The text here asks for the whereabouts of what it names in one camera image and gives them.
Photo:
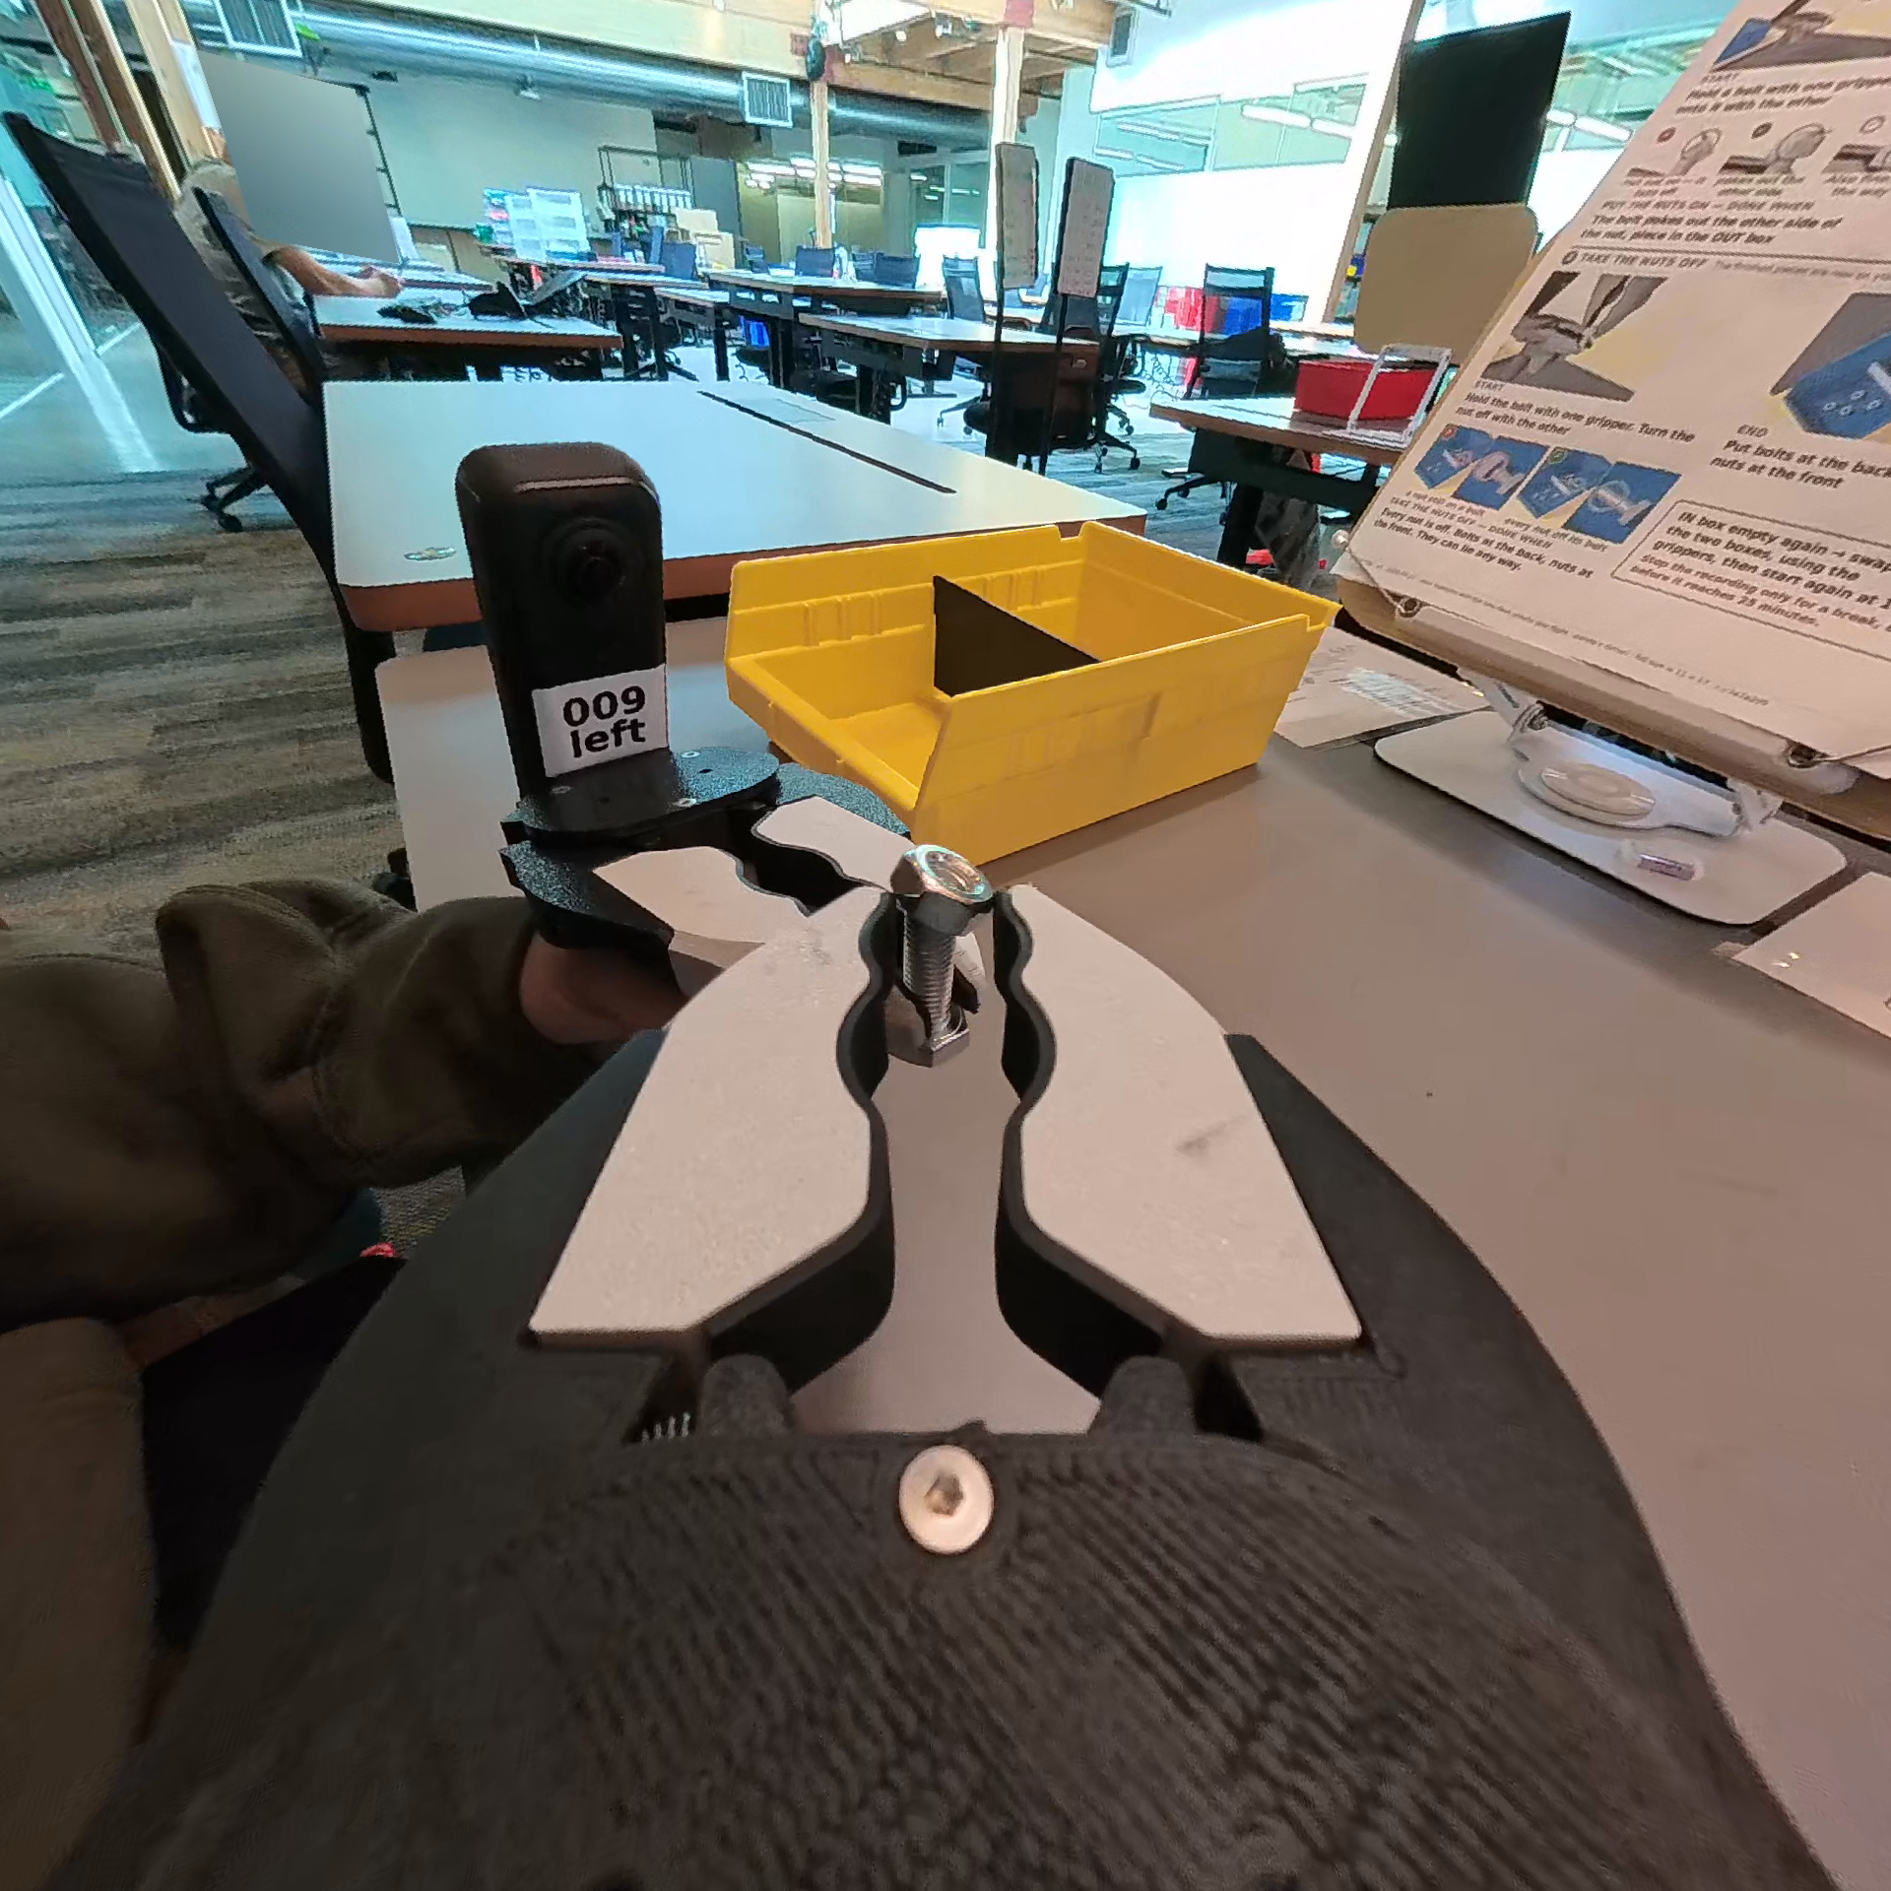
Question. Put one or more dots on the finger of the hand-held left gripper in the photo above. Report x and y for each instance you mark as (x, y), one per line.
(826, 836)
(703, 902)

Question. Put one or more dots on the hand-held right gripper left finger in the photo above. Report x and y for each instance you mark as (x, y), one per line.
(722, 1153)

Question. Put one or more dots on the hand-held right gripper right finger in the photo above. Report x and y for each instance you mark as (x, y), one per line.
(1167, 1166)

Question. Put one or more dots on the silver hex bolt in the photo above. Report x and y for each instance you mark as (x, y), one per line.
(935, 946)

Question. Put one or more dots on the person's left forearm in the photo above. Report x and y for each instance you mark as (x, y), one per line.
(266, 1063)

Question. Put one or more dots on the grey desk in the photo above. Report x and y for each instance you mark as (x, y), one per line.
(1477, 1108)

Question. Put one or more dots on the wooden office desk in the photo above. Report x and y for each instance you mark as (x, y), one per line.
(1271, 431)
(487, 327)

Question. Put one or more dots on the person's left hand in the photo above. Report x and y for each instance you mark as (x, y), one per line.
(605, 990)

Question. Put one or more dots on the black bin divider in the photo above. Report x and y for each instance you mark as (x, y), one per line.
(989, 652)

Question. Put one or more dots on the yellow plastic bin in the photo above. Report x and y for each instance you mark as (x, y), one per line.
(1064, 753)

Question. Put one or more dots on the white wood-edged table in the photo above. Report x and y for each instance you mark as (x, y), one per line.
(591, 458)

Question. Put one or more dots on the white paper sheet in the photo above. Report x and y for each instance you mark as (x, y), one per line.
(1360, 693)
(1833, 952)

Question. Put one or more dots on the person's dark pants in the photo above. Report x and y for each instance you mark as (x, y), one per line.
(266, 1419)

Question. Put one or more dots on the small silver cylinder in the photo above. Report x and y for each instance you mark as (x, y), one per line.
(1657, 863)

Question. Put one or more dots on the white board stand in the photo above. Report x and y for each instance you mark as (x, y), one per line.
(1743, 872)

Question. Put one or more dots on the black office chair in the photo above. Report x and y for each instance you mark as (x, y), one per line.
(162, 311)

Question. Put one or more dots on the red plastic bin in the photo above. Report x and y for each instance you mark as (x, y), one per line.
(1351, 391)

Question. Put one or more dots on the clear acrylic stand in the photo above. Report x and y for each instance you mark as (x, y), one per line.
(1412, 388)

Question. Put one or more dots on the beige cardboard panel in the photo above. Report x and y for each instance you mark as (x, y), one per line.
(1447, 280)

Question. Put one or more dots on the printed instruction board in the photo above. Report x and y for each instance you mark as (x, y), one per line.
(1669, 444)

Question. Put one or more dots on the black board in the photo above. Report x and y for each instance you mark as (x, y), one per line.
(1477, 110)

